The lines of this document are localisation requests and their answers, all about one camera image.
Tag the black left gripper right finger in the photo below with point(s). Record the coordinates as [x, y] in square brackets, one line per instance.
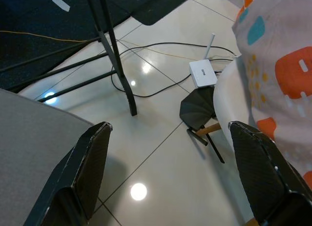
[263, 182]

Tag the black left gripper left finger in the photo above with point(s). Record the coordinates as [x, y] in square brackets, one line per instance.
[78, 177]

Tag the pink pillow with orange spots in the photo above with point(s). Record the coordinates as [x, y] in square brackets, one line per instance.
[280, 65]

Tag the white chair with wooden legs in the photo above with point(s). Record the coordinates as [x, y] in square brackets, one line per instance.
[226, 94]

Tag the white router with antenna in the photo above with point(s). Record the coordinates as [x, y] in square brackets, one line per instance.
[202, 73]

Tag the black metal clothes rack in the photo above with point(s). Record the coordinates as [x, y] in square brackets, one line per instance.
[114, 52]

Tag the black carpet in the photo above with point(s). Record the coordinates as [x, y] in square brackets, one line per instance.
[36, 16]

